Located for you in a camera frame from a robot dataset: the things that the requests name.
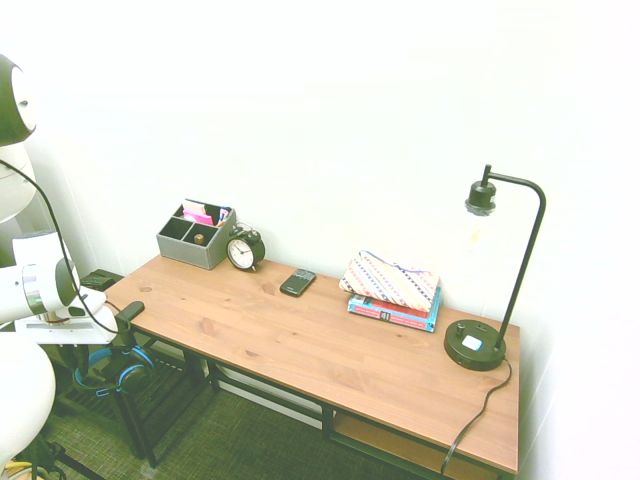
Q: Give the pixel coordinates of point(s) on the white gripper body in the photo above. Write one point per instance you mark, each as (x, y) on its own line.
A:
(60, 334)

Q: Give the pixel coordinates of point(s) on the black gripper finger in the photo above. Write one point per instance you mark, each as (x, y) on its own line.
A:
(82, 359)
(65, 356)

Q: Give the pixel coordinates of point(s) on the black and blue headphones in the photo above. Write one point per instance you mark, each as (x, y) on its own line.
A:
(134, 376)

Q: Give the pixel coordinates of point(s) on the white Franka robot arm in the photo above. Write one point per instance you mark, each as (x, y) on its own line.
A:
(20, 292)

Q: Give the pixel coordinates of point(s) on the black headphone hanger clamp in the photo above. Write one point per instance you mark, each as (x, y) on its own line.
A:
(131, 310)

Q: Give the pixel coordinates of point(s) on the black box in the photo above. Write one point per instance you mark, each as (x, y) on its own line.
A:
(100, 280)

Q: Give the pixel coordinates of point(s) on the wooden desk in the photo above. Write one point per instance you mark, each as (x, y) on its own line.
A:
(135, 425)

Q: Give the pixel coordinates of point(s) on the dark slatted lower shelf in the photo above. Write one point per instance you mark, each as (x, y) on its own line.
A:
(165, 380)

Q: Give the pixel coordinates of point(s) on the black tripod legs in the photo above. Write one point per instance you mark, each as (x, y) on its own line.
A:
(60, 457)

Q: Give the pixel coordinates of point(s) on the grey fabric desk organizer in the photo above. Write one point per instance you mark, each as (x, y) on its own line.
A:
(192, 256)

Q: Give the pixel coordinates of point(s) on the small brass knob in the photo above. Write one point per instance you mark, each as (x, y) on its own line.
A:
(199, 239)

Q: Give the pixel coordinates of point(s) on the pink sticky notes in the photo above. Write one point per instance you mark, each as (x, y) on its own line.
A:
(197, 217)

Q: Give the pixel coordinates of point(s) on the beige paper cards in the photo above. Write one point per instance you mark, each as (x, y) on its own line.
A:
(194, 205)

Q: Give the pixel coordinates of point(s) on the black twin-bell alarm clock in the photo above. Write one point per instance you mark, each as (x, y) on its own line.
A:
(242, 252)

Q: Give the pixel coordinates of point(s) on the orange and blue small packs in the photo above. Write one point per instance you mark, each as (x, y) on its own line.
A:
(224, 215)

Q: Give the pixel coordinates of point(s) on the black smartphone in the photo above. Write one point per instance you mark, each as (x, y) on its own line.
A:
(296, 283)

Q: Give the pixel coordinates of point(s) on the blue and red book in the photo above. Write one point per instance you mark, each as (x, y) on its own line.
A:
(395, 315)

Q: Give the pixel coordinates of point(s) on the striped fabric pouch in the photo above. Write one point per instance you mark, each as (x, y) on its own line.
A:
(390, 280)

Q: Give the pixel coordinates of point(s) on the light wooden shelf board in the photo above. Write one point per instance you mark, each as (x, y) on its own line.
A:
(395, 445)

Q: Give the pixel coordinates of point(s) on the black desk lamp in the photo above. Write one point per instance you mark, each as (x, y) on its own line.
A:
(472, 352)

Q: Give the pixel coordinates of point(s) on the clear glass light bulb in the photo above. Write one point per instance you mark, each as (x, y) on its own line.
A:
(477, 227)

